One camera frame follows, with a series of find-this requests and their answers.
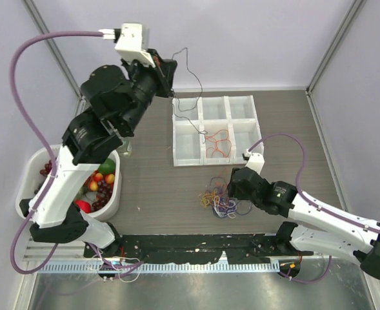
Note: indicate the green lime fruit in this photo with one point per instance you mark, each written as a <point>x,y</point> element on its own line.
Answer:
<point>108,167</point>

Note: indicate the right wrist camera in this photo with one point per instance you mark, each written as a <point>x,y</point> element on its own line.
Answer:
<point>254,161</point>

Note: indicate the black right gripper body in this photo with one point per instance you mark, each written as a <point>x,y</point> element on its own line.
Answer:
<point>235,192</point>

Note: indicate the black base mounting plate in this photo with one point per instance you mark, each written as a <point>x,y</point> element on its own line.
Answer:
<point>205,248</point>

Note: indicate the white slotted cable duct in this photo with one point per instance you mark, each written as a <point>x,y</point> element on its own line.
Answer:
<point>222,266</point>

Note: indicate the clear plastic bottle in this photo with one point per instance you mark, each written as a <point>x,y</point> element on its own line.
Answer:
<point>125,149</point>

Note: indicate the dark grape bunch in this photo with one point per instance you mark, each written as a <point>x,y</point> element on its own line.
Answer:
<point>103,194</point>

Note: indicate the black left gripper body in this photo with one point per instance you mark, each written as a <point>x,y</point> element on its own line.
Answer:
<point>157,75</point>

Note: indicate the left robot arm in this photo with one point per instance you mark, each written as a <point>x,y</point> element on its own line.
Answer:
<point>118,97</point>

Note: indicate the white six-compartment organizer tray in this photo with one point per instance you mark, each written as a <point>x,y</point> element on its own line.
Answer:
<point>213,130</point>

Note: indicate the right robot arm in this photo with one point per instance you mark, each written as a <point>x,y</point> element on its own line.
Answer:
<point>311,225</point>

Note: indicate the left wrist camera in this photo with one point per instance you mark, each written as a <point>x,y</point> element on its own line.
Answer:
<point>131,43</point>

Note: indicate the white plastic fruit basket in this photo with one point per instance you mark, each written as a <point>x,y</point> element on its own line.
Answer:
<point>32,179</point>

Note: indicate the red apple fruit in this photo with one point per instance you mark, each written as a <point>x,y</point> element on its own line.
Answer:
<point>84,206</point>

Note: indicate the red grape bunch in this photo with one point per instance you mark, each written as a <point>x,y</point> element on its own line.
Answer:
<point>45,171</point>

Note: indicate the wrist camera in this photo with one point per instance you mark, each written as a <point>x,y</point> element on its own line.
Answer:
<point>131,43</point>
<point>254,161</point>

